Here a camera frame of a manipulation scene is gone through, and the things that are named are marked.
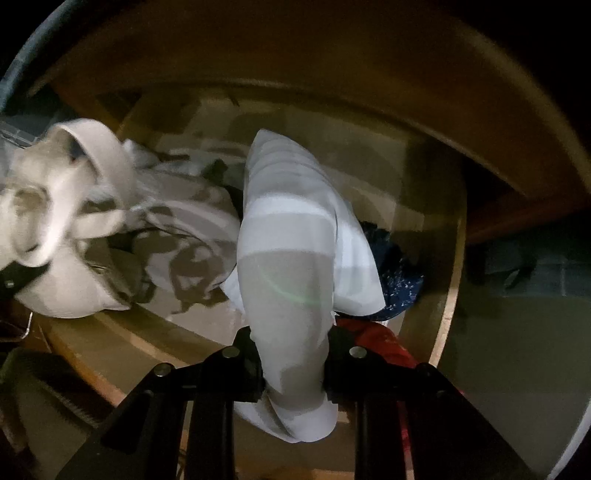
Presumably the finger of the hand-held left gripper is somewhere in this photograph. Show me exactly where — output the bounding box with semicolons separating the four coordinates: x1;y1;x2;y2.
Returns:
0;264;49;292

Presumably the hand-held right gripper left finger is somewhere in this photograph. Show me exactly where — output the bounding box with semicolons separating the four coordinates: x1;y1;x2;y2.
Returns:
55;325;266;480

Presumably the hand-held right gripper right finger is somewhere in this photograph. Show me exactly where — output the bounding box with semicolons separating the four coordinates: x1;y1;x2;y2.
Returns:
323;325;536;480

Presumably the white grey striped underwear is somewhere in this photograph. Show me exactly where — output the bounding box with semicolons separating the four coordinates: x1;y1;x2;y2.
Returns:
221;129;386;444

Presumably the cream cloth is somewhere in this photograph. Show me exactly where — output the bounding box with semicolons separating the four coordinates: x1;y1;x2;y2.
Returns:
0;117;139;319

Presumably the wooden drawer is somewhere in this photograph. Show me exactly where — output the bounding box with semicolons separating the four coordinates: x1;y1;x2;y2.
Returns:
44;85;468;430

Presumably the navy dotted underwear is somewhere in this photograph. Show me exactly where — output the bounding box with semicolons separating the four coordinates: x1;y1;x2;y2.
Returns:
358;220;426;321

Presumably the beige patterned underwear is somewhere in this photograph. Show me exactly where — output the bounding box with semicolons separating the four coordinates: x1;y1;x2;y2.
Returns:
104;159;243;315

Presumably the red cloth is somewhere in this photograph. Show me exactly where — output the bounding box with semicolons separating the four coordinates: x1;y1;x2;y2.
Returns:
335;314;419;444

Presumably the wooden nightstand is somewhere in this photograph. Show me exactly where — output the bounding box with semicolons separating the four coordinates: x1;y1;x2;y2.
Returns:
28;0;591;245

